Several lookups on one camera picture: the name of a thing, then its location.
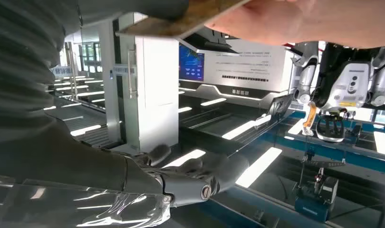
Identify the silver humanoid robot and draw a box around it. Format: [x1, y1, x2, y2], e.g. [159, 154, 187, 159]
[291, 41, 385, 143]

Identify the black overhanging ledge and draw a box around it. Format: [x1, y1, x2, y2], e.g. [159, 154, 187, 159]
[179, 28, 241, 55]

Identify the black fascia with white strip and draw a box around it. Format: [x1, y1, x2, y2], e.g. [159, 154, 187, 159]
[179, 79, 294, 110]

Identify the white pillar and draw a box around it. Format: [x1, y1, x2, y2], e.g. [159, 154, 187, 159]
[98, 12, 180, 155]

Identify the blue display screen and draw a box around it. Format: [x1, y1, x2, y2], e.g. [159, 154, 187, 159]
[179, 44, 205, 82]

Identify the blue hoist winch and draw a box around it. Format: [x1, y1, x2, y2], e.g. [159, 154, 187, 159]
[294, 175, 340, 223]

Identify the white wall board with text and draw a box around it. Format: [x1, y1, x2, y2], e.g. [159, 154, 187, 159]
[204, 39, 294, 93]

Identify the orange lifting strap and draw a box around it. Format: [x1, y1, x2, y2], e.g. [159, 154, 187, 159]
[302, 101, 318, 136]

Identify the long steel door handle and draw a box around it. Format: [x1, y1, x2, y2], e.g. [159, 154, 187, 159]
[127, 49, 138, 100]
[65, 42, 78, 100]

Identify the blue overhead gantry rail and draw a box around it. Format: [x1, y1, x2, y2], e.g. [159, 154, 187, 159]
[259, 112, 385, 176]

